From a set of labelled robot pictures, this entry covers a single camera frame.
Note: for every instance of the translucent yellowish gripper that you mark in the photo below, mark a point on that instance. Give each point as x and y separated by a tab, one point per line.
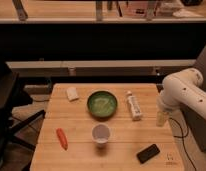
161	119

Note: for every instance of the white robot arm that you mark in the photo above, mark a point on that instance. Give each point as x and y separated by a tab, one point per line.
181	87

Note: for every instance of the white tube bottle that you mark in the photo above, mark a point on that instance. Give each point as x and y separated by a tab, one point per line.
134	106

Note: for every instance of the black smartphone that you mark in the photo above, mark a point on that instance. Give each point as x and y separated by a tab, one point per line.
148	153

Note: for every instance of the green bowl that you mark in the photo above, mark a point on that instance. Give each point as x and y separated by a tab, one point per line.
102	104

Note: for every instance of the white paper cup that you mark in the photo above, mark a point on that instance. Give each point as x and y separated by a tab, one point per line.
101	133

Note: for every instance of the wooden table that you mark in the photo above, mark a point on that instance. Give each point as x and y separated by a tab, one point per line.
135	143

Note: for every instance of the orange carrot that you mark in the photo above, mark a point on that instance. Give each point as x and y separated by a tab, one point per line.
62	138

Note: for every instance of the black office chair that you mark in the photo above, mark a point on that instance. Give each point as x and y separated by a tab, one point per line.
12	95

